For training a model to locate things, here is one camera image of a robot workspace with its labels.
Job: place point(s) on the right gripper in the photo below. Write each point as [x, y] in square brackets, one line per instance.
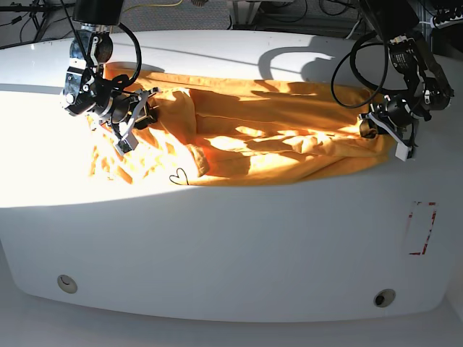
[124, 112]

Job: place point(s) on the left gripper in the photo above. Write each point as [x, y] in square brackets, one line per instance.
[391, 116]

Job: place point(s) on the orange T-shirt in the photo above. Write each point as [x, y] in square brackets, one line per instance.
[232, 132]

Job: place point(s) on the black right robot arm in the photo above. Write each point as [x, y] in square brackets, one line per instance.
[86, 90]

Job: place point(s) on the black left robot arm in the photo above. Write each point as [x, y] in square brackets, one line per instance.
[405, 49]

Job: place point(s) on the red tape rectangle marking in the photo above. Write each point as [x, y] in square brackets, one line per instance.
[419, 227]

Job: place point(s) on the white power strip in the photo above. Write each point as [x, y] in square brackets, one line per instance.
[446, 18]

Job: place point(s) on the right table grommet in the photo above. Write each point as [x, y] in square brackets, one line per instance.
[384, 298]

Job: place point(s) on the table grommet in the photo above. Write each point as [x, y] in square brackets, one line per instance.
[67, 284]
[384, 298]

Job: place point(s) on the left table grommet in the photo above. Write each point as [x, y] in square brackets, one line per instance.
[67, 284]

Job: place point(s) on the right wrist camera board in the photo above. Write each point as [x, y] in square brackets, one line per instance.
[126, 144]

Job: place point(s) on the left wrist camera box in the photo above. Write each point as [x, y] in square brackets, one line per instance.
[404, 152]

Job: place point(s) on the aluminium frame profile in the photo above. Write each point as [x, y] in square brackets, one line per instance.
[243, 12]

